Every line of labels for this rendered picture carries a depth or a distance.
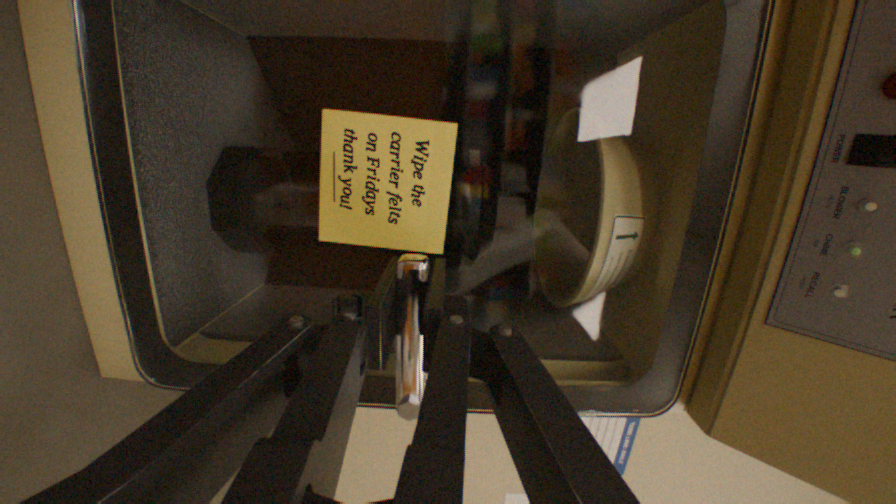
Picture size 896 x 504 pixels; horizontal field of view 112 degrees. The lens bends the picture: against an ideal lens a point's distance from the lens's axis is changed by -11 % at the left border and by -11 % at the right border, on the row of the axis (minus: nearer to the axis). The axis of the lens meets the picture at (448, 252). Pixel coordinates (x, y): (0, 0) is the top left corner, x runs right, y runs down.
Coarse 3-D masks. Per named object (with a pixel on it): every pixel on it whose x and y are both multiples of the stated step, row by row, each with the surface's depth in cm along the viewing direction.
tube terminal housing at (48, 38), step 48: (48, 0) 18; (48, 48) 19; (768, 48) 19; (48, 96) 20; (768, 96) 19; (48, 144) 21; (96, 192) 21; (96, 240) 22; (96, 288) 23; (720, 288) 23; (96, 336) 24
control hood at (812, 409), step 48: (816, 0) 17; (816, 48) 17; (816, 96) 17; (768, 144) 20; (816, 144) 17; (768, 192) 20; (768, 240) 20; (768, 288) 20; (720, 336) 23; (768, 336) 20; (720, 384) 22; (768, 384) 20; (816, 384) 19; (864, 384) 17; (720, 432) 23; (768, 432) 21; (816, 432) 19; (864, 432) 17; (816, 480) 19; (864, 480) 17
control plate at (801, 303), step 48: (864, 0) 15; (864, 48) 15; (864, 96) 16; (816, 192) 17; (864, 192) 16; (816, 240) 18; (864, 240) 16; (816, 288) 18; (864, 288) 17; (816, 336) 18; (864, 336) 17
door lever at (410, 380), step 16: (416, 256) 17; (400, 272) 16; (416, 272) 16; (400, 288) 16; (416, 288) 16; (400, 304) 16; (416, 304) 16; (400, 320) 17; (416, 320) 17; (400, 336) 17; (416, 336) 17; (400, 352) 17; (416, 352) 17; (400, 368) 17; (416, 368) 17; (400, 384) 18; (416, 384) 18; (400, 400) 18; (416, 400) 18; (400, 416) 18; (416, 416) 18
